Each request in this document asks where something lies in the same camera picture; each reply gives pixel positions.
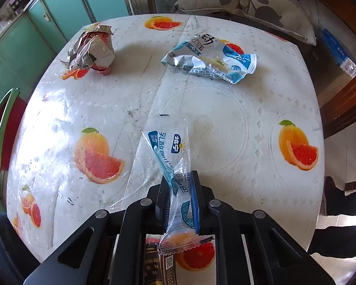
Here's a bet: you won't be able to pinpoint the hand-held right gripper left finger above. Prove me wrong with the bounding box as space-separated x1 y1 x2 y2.
23 178 171 285

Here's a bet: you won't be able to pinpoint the large red bin green rim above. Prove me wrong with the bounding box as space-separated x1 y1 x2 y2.
0 87 27 170

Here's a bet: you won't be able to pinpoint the person's left leg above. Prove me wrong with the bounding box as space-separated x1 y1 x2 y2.
0 214 42 285

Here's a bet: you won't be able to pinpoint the blue box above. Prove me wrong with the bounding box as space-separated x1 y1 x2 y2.
320 28 356 78

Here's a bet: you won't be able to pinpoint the black gold packet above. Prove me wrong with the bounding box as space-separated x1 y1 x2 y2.
144 242 178 285

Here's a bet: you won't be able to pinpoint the person's right leg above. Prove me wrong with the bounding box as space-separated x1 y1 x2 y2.
309 223 356 257

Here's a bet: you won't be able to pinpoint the dark wooden desk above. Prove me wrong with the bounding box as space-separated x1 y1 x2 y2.
297 0 356 140

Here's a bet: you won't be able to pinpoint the person's leg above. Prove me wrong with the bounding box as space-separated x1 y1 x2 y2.
309 223 356 257
0 214 42 285

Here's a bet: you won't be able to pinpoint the floral cushion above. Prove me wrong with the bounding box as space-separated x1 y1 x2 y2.
170 0 317 46

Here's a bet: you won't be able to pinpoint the blue white snack wrapper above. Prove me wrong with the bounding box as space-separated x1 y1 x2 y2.
161 33 257 85

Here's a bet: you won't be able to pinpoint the fruit print tablecloth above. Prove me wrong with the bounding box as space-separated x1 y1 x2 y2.
6 14 325 285

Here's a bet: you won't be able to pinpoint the clear wrapper with blue print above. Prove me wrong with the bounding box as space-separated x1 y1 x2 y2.
111 114 215 254

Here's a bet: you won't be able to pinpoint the crumpled red silver wrapper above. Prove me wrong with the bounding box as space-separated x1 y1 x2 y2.
60 24 116 76

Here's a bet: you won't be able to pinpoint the teal kitchen base cabinets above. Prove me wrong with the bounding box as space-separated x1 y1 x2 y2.
0 0 131 101

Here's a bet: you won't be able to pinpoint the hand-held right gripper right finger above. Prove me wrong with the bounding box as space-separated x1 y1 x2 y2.
190 171 333 285

